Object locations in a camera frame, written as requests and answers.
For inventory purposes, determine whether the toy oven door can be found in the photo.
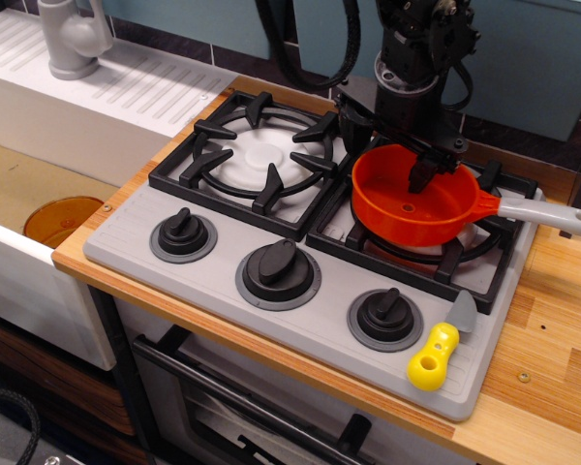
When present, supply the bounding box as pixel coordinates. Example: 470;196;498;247
132;325;459;464

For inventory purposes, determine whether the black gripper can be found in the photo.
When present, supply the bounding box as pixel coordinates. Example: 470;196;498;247
337;76;468;194

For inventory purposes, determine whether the yellow handled grey spatula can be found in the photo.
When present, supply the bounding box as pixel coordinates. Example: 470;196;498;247
407;291;477;391

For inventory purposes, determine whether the right black burner grate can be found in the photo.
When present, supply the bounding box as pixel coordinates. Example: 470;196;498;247
306;155;541;314

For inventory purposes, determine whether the white toy sink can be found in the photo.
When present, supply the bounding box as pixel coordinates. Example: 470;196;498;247
0;9;234;371

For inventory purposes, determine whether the right black stove knob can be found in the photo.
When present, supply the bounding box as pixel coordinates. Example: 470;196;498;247
347;288;424;353

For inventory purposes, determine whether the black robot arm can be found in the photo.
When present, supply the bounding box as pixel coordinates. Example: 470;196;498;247
337;1;480;194

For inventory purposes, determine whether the black braided cable lower left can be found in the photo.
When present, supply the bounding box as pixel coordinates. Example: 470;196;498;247
0;387;42;465

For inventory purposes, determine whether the grey toy stove top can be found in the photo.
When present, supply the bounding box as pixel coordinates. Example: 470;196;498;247
82;89;547;421

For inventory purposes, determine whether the left black burner grate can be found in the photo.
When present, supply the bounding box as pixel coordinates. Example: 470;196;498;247
149;91;350;240

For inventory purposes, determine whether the orange pot with grey handle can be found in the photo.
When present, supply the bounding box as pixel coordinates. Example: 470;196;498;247
352;144;581;247

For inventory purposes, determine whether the black burner grate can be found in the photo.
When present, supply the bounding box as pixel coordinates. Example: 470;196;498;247
149;91;350;240
306;155;541;314

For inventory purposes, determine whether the black braided cable loop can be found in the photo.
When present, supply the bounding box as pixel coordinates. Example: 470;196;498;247
255;0;362;90

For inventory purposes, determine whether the left black stove knob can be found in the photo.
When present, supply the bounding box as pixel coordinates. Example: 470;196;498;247
149;207;218;264

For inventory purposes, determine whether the orange translucent plate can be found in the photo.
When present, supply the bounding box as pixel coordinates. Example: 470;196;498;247
23;196;104;249

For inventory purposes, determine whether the middle black stove knob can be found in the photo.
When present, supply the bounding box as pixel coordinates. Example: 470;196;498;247
235;238;322;312

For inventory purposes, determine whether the black stove knob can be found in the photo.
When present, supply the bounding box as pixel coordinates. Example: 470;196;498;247
149;207;218;264
235;238;322;312
347;288;424;353

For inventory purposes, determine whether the grey toy faucet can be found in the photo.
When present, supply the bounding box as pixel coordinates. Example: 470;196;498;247
38;0;113;80

